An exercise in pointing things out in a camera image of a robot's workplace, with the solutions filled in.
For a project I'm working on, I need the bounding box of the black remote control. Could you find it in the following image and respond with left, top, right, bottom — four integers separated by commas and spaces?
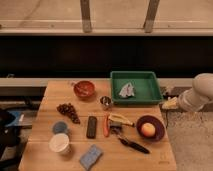
86, 116, 97, 139

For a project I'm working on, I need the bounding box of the blue sponge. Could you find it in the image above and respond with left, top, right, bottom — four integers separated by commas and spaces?
79, 144, 103, 171

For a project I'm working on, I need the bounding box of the black chair with blue item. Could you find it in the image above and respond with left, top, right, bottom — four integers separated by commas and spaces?
0, 108, 22, 171

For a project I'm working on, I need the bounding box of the bunch of dark grapes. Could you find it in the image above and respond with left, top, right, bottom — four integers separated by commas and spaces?
56, 103, 80, 124

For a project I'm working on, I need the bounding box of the white paper cup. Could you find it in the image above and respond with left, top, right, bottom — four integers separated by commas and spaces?
49, 133, 70, 155

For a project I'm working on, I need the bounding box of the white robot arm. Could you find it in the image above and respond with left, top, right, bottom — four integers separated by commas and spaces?
162, 73, 213, 112

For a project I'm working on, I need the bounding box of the green plastic tray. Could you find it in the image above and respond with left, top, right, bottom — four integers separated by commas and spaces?
110, 71, 163, 105

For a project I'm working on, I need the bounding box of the black handled brush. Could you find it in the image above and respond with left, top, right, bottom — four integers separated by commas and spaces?
109, 123, 150, 154

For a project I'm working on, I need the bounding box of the crumpled grey cloth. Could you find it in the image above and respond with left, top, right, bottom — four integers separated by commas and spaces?
119, 83, 135, 98

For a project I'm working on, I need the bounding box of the orange carrot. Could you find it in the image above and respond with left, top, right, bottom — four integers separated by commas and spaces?
103, 114, 109, 137

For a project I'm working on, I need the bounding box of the yellow banana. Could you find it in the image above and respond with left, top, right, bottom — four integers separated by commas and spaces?
109, 114, 135, 127

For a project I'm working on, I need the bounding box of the purple bowl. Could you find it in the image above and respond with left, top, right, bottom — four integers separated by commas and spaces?
136, 115, 165, 142

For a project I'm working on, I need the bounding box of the small metal cup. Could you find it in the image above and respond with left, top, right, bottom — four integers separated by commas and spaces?
100, 96, 112, 110

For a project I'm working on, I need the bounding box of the red yellow apple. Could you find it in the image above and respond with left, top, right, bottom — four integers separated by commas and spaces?
141, 123, 156, 137

